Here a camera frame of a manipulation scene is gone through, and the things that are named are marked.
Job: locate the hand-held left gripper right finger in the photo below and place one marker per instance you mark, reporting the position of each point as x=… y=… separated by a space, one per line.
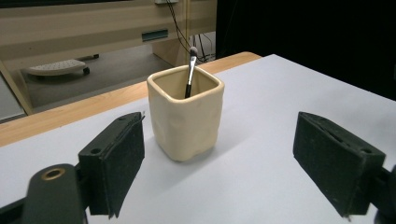
x=336 y=168

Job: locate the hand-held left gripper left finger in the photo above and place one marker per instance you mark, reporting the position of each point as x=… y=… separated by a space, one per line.
x=121 y=161

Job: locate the cream ceramic cup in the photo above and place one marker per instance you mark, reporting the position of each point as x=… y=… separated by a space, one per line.
x=183 y=127

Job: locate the black makeup brush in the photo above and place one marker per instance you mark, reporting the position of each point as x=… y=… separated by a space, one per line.
x=190 y=74

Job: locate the white table sheet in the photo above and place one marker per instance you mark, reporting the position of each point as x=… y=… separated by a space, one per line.
x=267 y=130

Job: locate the black curtain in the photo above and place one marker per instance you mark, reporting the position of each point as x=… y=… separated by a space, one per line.
x=311 y=34

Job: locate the light wooden desk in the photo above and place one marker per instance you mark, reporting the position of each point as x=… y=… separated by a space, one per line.
x=77 y=28

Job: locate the white power outlet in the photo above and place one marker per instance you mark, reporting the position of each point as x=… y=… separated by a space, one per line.
x=166 y=1

